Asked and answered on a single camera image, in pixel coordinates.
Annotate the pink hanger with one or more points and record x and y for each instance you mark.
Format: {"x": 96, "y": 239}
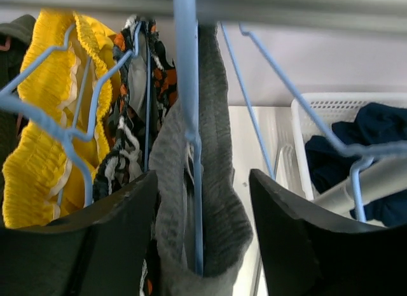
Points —
{"x": 5, "y": 43}

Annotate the orange black patterned shorts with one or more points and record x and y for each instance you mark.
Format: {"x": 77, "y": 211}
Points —
{"x": 124, "y": 162}

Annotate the yellow shorts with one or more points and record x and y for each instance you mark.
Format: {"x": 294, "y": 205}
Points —
{"x": 41, "y": 182}

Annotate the blue hanger of grey shorts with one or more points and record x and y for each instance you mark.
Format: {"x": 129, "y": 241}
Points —
{"x": 185, "y": 16}

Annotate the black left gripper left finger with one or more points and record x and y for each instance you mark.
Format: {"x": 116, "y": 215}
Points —
{"x": 98, "y": 250}

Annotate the olive green shorts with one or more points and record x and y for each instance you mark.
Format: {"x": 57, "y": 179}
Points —
{"x": 20, "y": 29}

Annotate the navy blue shorts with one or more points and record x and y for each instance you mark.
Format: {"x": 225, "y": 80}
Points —
{"x": 374, "y": 124}

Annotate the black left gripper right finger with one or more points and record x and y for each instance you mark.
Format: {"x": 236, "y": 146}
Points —
{"x": 308, "y": 250}

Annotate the blue hanger of yellow shorts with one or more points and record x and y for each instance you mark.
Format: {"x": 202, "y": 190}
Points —
{"x": 48, "y": 124}

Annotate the grey shorts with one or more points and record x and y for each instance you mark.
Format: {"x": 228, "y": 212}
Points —
{"x": 226, "y": 228}

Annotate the metal clothes rack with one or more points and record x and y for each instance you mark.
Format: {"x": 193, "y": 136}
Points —
{"x": 362, "y": 15}

